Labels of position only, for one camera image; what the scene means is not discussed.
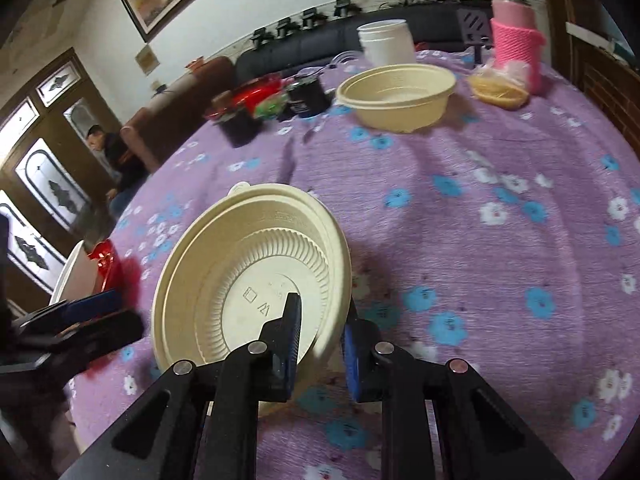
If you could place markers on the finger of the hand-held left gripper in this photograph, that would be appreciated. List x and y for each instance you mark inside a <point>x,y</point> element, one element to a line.
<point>95,302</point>
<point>90,342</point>

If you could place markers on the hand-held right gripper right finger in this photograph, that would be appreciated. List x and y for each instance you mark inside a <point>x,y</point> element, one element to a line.
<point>352,365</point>

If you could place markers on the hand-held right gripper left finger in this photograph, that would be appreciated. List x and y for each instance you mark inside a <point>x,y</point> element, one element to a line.
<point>292,345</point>

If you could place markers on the white paper bowl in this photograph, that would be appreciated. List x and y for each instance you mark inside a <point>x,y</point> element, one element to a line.
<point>75,275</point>

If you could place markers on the red glass plate gold rim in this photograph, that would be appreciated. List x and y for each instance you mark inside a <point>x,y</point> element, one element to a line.
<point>107,262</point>

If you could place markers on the wooden glass-panel door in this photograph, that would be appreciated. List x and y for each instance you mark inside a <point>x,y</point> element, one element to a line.
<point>45,160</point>

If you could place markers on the purple floral tablecloth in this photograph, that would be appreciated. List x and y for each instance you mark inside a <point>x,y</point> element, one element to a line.
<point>475,220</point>

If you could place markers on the brown sofa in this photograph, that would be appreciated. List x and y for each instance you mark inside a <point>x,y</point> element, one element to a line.
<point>175,110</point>

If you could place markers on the black cup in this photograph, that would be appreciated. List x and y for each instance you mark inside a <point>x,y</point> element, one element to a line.
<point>240,127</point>

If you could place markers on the green snack packet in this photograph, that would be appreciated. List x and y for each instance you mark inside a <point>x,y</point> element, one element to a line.
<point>270,106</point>

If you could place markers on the black jar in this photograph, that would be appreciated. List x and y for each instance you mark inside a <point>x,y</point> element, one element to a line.
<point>307,96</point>

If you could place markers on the clear glass jar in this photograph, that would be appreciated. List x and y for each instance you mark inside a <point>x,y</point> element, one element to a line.
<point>347,57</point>

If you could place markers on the black sofa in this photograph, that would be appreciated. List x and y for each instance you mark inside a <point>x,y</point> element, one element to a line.
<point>320,42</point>

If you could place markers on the yellow shallow dish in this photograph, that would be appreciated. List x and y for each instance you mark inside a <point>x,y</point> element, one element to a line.
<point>500,94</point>

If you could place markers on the black clamp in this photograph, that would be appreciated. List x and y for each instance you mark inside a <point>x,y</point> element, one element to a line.
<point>345,7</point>
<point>313,17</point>
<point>286,27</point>
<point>260,37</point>

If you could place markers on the white plastic jar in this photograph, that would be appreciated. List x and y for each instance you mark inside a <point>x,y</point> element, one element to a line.
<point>386,44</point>

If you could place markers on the clear plastic bag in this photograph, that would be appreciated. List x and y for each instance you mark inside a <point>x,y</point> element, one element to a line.
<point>505,71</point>

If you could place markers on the pink thermos with knit sleeve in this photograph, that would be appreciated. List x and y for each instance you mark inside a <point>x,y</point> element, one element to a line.
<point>515,42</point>

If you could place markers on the grey slotted stand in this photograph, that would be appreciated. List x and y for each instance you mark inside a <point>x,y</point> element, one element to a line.
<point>475,24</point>

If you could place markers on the wooden brick-pattern cabinet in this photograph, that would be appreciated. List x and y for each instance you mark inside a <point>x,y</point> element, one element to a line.
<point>595,60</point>

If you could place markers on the wall socket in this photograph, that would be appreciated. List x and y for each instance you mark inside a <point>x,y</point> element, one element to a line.
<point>159,86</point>

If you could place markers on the small wall notice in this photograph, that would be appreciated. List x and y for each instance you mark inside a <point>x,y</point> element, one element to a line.
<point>148,60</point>

